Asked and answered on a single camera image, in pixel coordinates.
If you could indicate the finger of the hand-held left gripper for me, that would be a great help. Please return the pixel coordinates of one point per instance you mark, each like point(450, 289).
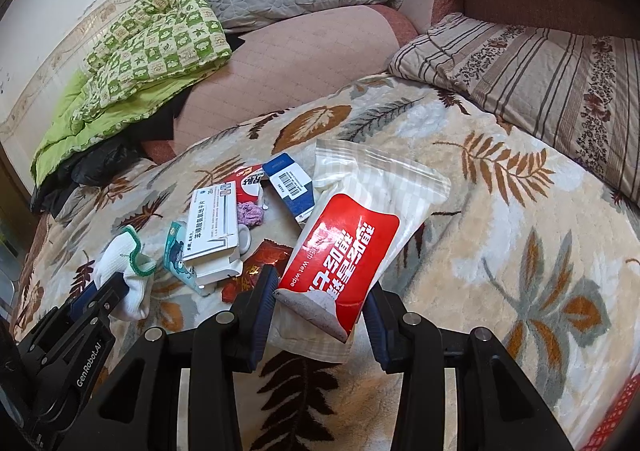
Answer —
point(87, 301)

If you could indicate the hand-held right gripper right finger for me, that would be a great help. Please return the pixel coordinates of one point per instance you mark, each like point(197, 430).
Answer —
point(375, 328)

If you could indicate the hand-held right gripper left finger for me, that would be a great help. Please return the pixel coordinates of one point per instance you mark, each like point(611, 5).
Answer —
point(265, 303)

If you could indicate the white green sock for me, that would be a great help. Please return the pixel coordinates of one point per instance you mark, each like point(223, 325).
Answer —
point(120, 256)

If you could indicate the red and white wipes packet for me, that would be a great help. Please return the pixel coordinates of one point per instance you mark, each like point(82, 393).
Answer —
point(350, 241)

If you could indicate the blue and white medicine box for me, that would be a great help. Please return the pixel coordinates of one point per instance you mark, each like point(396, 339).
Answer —
point(290, 183)

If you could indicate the red foil wrapper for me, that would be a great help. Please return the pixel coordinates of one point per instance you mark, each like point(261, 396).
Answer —
point(267, 253)

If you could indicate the small white bottle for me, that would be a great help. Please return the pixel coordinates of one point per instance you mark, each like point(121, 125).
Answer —
point(246, 242)

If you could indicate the purple crumpled cloth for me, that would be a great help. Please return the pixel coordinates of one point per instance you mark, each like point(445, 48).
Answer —
point(250, 214)

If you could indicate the teal printed packet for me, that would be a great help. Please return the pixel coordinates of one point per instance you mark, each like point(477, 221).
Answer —
point(175, 256)

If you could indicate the red and white box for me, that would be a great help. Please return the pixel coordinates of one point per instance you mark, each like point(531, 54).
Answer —
point(245, 181)

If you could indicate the black cloth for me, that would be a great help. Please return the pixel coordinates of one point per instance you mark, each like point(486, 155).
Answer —
point(95, 166)

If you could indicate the leaf printed blanket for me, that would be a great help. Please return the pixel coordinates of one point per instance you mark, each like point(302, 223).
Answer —
point(500, 256)

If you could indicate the pink upholstered sofa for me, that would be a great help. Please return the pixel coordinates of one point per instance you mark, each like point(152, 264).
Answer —
point(310, 61)

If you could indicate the red patterned cloth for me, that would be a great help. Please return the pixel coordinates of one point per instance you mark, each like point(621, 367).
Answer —
point(617, 416)

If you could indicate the green patterned quilt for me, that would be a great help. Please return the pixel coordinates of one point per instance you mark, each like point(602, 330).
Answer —
point(150, 41)

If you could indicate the striped floral pillow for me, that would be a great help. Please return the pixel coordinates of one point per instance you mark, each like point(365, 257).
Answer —
point(545, 81)

